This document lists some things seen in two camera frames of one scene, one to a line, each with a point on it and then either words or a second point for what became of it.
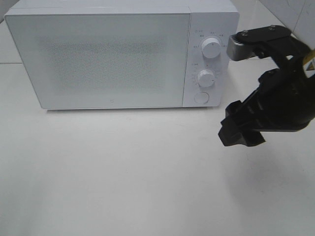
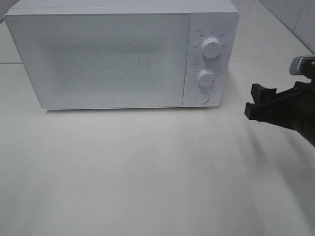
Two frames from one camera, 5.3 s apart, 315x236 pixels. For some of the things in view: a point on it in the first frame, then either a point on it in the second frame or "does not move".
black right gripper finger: x=240 y=131 to x=283 y=113
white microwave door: x=104 y=61 does not move
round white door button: x=201 y=98 does not move
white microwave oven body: x=125 y=54 does not move
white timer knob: x=205 y=78 does not move
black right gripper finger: x=245 y=111 to x=262 y=95
